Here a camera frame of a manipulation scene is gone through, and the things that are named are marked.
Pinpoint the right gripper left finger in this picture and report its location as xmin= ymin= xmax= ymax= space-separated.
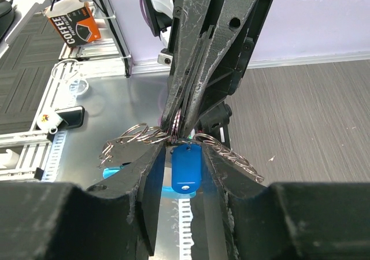
xmin=1 ymin=143 xmax=165 ymax=259

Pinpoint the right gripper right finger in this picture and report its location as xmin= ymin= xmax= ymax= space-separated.
xmin=202 ymin=144 xmax=369 ymax=259

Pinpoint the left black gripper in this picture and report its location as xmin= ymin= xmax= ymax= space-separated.
xmin=157 ymin=0 xmax=273 ymax=136

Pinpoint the large silver keyring with keys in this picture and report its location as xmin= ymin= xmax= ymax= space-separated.
xmin=98 ymin=122 xmax=264 ymax=199

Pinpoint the silver key with blue tag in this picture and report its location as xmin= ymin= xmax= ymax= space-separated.
xmin=171 ymin=144 xmax=202 ymax=195

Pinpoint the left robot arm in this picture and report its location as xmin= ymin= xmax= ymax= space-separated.
xmin=141 ymin=0 xmax=273 ymax=140

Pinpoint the small white mug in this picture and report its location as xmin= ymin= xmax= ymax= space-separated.
xmin=36 ymin=109 xmax=63 ymax=135

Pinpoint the orange coffee filter box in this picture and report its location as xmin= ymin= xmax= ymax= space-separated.
xmin=45 ymin=0 xmax=101 ymax=48

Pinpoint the clear glass beaker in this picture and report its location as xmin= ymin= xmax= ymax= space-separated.
xmin=51 ymin=59 xmax=90 ymax=96

